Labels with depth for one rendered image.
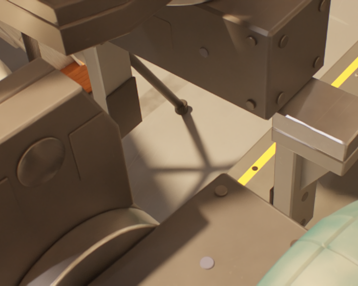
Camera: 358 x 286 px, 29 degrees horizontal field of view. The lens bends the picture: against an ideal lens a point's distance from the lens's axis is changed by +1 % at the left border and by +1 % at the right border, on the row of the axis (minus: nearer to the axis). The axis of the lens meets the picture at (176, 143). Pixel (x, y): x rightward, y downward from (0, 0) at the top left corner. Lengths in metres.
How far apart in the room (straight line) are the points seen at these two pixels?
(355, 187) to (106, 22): 0.73
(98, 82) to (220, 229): 0.19
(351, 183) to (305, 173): 0.62
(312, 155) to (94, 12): 0.13
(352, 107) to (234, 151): 1.11
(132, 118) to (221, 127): 1.03
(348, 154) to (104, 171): 0.12
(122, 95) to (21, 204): 0.23
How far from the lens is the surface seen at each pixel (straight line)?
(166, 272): 0.24
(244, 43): 0.29
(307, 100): 0.32
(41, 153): 0.20
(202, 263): 0.24
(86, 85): 1.58
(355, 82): 1.11
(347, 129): 0.31
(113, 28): 0.26
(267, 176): 0.96
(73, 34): 0.25
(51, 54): 1.52
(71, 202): 0.23
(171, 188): 1.37
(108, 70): 0.41
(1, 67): 0.33
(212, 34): 0.30
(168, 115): 1.51
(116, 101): 0.43
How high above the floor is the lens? 1.05
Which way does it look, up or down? 47 degrees down
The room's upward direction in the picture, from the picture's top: 6 degrees counter-clockwise
